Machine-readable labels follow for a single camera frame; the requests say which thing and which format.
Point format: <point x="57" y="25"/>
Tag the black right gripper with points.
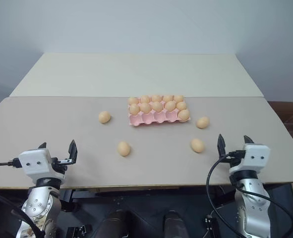
<point x="236" y="160"/>

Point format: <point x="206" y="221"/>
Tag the tan egg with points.
<point x="145" y="99"/>
<point x="178" y="98"/>
<point x="133" y="101"/>
<point x="202" y="122"/>
<point x="181" y="105"/>
<point x="134" y="109"/>
<point x="168" y="98"/>
<point x="197" y="145"/>
<point x="184" y="114"/>
<point x="123" y="148"/>
<point x="156" y="98"/>
<point x="104" y="117"/>
<point x="145" y="107"/>
<point x="170" y="105"/>
<point x="157" y="106"/>

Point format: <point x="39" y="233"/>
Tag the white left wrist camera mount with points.
<point x="34" y="158"/>

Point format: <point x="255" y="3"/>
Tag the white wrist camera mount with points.
<point x="256" y="152"/>
<point x="34" y="158"/>

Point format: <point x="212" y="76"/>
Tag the black metal bracket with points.
<point x="210" y="226"/>
<point x="79" y="231"/>

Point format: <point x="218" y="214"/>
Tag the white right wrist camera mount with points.
<point x="256" y="152"/>

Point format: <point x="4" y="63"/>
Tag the black table frame bar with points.
<point x="136" y="192"/>

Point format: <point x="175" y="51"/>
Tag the dark rounded shape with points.
<point x="174" y="225"/>
<point x="116" y="225"/>

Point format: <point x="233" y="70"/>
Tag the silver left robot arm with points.
<point x="38" y="205"/>

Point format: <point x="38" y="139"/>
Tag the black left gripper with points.
<point x="59" y="167"/>

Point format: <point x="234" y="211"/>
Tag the pink egg tray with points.
<point x="148" y="119"/>

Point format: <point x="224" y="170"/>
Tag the black table clamp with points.
<point x="67" y="200"/>

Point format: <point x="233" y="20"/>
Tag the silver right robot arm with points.
<point x="254" y="205"/>

